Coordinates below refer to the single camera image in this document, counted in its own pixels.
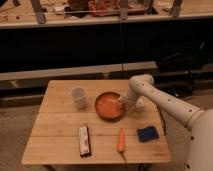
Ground clear plastic cup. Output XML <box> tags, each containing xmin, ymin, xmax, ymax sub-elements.
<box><xmin>71</xmin><ymin>87</ymin><xmax>86</xmax><ymax>109</ymax></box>

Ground blue sponge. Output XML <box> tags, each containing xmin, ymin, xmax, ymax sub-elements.
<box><xmin>137</xmin><ymin>126</ymin><xmax>159</xmax><ymax>142</ymax></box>

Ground black candy bar wrapper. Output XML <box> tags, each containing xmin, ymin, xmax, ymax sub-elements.
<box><xmin>78</xmin><ymin>126</ymin><xmax>91</xmax><ymax>157</ymax></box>

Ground orange carrot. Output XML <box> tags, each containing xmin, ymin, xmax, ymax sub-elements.
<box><xmin>117</xmin><ymin>128</ymin><xmax>126</xmax><ymax>162</ymax></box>

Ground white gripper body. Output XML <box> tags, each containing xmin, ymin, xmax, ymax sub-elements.
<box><xmin>115</xmin><ymin>89</ymin><xmax>137</xmax><ymax>113</ymax></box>

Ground white tube bottle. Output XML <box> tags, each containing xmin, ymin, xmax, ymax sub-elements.
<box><xmin>135</xmin><ymin>99</ymin><xmax>145</xmax><ymax>112</ymax></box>

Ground wooden folding table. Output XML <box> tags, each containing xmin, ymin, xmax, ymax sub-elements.
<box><xmin>22</xmin><ymin>80</ymin><xmax>171</xmax><ymax>165</ymax></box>

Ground orange ceramic bowl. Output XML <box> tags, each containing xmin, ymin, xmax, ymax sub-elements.
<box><xmin>95</xmin><ymin>92</ymin><xmax>125</xmax><ymax>120</ymax></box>

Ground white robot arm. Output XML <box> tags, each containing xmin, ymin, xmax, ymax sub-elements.
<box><xmin>118</xmin><ymin>74</ymin><xmax>213</xmax><ymax>171</ymax></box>

